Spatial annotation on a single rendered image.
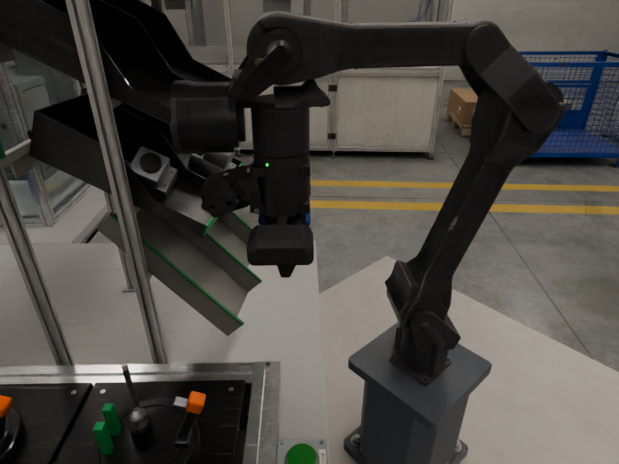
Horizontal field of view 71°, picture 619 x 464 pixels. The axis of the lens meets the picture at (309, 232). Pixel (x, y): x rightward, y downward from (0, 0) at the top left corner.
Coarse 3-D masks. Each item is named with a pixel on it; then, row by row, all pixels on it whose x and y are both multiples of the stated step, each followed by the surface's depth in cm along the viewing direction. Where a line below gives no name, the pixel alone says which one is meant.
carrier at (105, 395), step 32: (96, 384) 69; (128, 384) 60; (160, 384) 69; (192, 384) 69; (224, 384) 69; (96, 416) 64; (128, 416) 62; (160, 416) 62; (224, 416) 64; (64, 448) 59; (96, 448) 57; (128, 448) 57; (160, 448) 57; (192, 448) 57; (224, 448) 59
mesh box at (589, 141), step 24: (552, 72) 384; (576, 72) 384; (600, 72) 384; (576, 96) 394; (600, 96) 394; (576, 120) 405; (600, 120) 404; (552, 144) 416; (576, 144) 416; (600, 144) 415
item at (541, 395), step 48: (336, 288) 110; (384, 288) 110; (336, 336) 95; (480, 336) 95; (528, 336) 95; (336, 384) 83; (480, 384) 83; (528, 384) 83; (576, 384) 83; (336, 432) 74; (480, 432) 74; (528, 432) 74; (576, 432) 74
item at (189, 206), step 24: (48, 120) 61; (72, 120) 70; (120, 120) 73; (144, 120) 72; (48, 144) 63; (72, 144) 62; (96, 144) 61; (144, 144) 74; (168, 144) 74; (72, 168) 64; (96, 168) 63; (144, 192) 64; (192, 192) 74; (168, 216) 66; (192, 216) 69
